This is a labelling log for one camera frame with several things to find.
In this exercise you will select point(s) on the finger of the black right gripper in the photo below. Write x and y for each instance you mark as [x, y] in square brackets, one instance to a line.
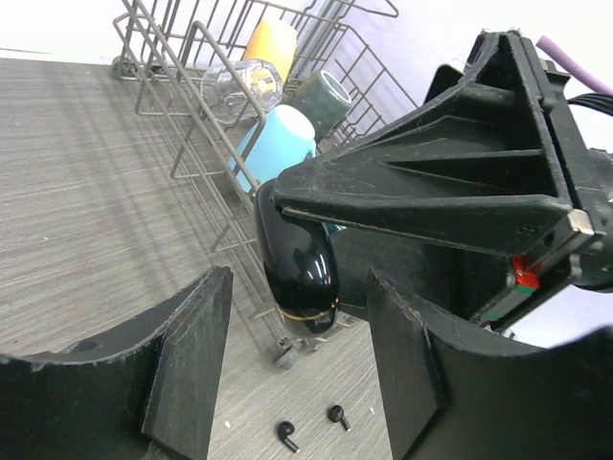
[456, 280]

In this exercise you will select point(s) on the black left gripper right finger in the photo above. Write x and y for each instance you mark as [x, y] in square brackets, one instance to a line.
[452, 390]

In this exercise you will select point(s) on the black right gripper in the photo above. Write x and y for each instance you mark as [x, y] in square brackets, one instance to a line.
[492, 162]

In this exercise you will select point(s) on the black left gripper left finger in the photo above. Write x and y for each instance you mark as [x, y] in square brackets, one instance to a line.
[145, 389]

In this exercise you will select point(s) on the black earbud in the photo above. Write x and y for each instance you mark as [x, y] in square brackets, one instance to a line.
[284, 430]
[336, 414]

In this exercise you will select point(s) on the black earbud charging case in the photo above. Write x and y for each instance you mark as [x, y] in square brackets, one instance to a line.
[299, 266]

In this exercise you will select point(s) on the dark grey-green mug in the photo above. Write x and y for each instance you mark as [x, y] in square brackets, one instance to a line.
[323, 100]

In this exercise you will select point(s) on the light blue mug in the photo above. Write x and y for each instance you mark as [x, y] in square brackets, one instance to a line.
[286, 140]

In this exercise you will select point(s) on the yellow mug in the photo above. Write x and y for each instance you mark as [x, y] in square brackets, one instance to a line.
[274, 41]

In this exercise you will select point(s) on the clear glass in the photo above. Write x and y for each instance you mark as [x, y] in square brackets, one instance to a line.
[230, 100]

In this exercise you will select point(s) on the metal wire dish rack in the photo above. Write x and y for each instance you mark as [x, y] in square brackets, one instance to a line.
[169, 45]

